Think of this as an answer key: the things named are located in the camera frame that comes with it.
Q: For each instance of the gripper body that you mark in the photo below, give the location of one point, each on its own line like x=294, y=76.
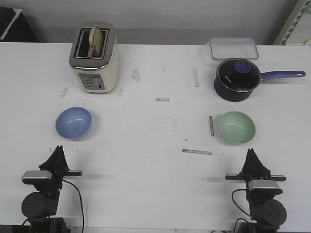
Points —
x=257, y=194
x=50, y=183

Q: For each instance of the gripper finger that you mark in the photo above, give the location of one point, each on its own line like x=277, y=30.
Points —
x=246, y=169
x=52, y=163
x=63, y=163
x=257, y=167

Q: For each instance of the green bowl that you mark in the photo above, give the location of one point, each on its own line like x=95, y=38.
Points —
x=236, y=127

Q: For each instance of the blue bowl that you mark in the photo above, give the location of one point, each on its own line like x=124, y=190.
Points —
x=74, y=123

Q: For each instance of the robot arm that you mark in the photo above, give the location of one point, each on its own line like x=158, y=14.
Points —
x=266, y=213
x=40, y=207

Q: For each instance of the dark blue saucepan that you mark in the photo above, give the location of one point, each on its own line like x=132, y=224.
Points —
x=234, y=96

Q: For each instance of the glass pot lid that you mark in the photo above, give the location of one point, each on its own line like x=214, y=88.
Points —
x=238, y=74

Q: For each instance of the cream and silver toaster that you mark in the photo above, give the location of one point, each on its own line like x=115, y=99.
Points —
x=96, y=75

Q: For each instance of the clear plastic food container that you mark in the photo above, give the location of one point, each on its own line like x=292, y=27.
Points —
x=234, y=47

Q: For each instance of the slice of toast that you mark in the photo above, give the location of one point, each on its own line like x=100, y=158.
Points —
x=96, y=41

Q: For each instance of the black box in corner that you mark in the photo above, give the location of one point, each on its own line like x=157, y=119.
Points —
x=14, y=27

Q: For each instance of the white metal shelf upright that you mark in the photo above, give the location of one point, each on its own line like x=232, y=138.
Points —
x=297, y=29

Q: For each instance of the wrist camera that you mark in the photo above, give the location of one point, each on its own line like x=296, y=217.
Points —
x=262, y=184
x=36, y=177

